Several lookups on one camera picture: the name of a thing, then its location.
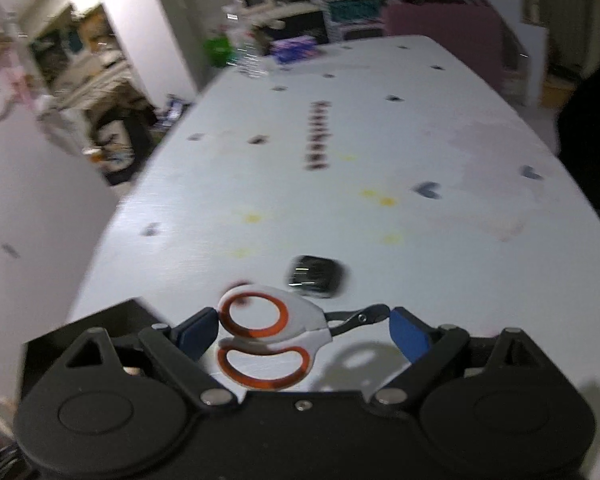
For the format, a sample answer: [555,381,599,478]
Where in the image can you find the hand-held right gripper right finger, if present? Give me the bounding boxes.
[372,307,573,416]

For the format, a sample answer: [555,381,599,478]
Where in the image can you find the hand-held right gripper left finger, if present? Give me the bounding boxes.
[62,308,238,413]

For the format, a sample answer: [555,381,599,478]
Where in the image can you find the white orange scissors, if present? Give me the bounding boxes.
[216,282,391,392]

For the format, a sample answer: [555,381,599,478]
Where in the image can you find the dark cloth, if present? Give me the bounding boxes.
[557,57,600,221]

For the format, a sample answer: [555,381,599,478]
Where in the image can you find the green bag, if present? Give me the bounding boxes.
[202,35,236,68]

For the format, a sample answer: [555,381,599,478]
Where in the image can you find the clear water bottle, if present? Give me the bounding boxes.
[232,20,268,78]

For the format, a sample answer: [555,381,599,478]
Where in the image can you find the blue tissue box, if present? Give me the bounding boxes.
[270,35,321,65]

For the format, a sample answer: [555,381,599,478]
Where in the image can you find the teal plate sign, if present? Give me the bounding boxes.
[325,0,386,28]

